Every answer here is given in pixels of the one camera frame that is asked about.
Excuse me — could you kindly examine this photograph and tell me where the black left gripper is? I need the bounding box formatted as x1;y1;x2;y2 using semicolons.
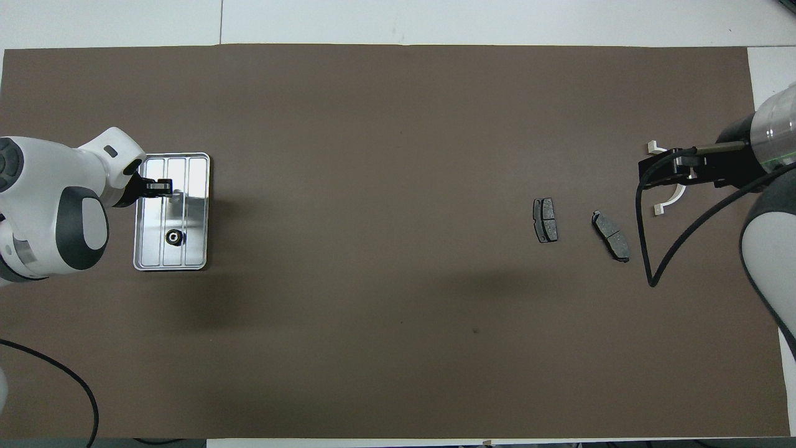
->
118;175;174;208

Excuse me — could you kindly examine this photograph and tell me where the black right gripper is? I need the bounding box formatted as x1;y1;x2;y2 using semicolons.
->
638;146;763;189

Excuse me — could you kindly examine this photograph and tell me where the brown table mat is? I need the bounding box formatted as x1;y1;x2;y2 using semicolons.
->
0;44;792;440

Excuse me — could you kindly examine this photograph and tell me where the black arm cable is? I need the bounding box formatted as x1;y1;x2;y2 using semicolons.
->
0;338;101;448
635;147;796;289

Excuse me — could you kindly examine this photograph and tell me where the dark rectangular brake pad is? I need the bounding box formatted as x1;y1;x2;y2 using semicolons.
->
533;198;559;244

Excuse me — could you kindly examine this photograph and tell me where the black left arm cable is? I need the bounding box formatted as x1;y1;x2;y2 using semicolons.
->
0;338;101;448

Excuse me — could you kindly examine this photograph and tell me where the dark curved brake pad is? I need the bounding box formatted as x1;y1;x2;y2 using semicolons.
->
591;210;631;263

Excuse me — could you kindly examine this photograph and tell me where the white half ring bracket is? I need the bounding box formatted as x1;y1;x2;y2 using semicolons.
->
647;141;687;217

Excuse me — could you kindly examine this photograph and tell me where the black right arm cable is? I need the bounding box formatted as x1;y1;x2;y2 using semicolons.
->
635;147;796;289

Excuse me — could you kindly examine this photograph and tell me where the silver metal tray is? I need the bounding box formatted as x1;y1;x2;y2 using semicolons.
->
132;152;211;272

